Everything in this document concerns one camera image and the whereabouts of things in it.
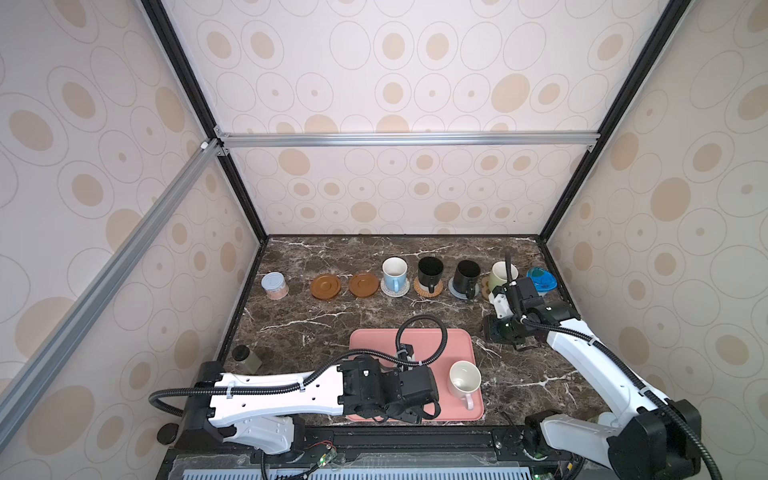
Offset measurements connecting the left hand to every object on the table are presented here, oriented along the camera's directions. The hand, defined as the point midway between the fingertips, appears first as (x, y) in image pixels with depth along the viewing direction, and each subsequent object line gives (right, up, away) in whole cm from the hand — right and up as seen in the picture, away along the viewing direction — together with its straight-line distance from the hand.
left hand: (421, 414), depth 64 cm
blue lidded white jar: (+42, +27, +30) cm, 58 cm away
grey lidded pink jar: (-45, +25, +35) cm, 63 cm away
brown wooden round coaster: (-29, +25, +39) cm, 55 cm away
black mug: (+6, +31, +30) cm, 43 cm away
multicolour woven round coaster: (-3, +23, +38) cm, 45 cm away
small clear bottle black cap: (-45, +6, +17) cm, 48 cm away
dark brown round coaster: (-16, +25, +42) cm, 51 cm away
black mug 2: (+18, +28, +34) cm, 48 cm away
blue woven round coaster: (+18, +22, +38) cm, 47 cm away
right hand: (+20, +14, +18) cm, 30 cm away
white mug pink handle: (+13, +1, +17) cm, 22 cm away
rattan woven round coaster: (+5, +23, +38) cm, 45 cm away
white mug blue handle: (-5, +30, +34) cm, 46 cm away
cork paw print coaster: (+26, +25, +40) cm, 54 cm away
